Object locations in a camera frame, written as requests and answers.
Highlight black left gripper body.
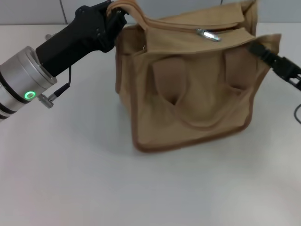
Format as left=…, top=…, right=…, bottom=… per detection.
left=35, top=4, right=119, bottom=78

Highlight silver metal zipper pull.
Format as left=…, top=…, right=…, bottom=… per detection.
left=196, top=28, right=222, bottom=43

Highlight khaki canvas food bag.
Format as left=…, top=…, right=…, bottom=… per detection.
left=103, top=0, right=282, bottom=153

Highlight right gripper cable with connector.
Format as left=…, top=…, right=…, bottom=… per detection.
left=291, top=102, right=301, bottom=124

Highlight gripper cable with connector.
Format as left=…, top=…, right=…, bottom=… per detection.
left=291, top=102, right=301, bottom=124
left=44, top=33, right=72, bottom=98

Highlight left gripper cable with connector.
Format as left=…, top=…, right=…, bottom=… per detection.
left=44, top=33, right=72, bottom=98

